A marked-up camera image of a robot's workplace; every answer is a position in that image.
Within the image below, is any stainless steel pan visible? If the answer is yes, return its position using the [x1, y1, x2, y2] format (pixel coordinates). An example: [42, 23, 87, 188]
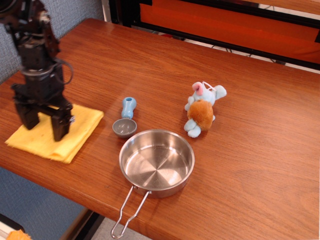
[110, 129, 195, 240]

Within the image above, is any blue and brown plush toy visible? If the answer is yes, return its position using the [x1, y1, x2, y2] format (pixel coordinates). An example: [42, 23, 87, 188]
[183, 81, 227, 138]

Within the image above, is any yellow cloth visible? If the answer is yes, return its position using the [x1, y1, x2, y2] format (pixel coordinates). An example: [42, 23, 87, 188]
[4, 103, 105, 165]

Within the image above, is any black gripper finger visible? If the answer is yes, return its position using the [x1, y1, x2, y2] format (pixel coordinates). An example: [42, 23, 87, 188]
[15, 102, 40, 130]
[51, 115, 75, 142]

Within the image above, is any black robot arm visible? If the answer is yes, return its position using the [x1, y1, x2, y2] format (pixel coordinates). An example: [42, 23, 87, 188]
[0, 0, 74, 142]

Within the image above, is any orange and black frame panel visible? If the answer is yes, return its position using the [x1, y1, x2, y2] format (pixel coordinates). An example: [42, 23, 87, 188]
[109, 0, 320, 70]

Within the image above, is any blue handled grey scoop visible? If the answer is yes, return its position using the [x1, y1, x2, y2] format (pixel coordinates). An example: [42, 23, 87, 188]
[112, 97, 138, 139]

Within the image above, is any orange object at floor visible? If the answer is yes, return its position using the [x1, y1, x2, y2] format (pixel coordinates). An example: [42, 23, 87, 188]
[6, 230, 32, 240]

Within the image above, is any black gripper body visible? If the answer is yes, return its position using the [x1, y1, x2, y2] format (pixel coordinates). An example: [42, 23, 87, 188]
[11, 66, 73, 118]

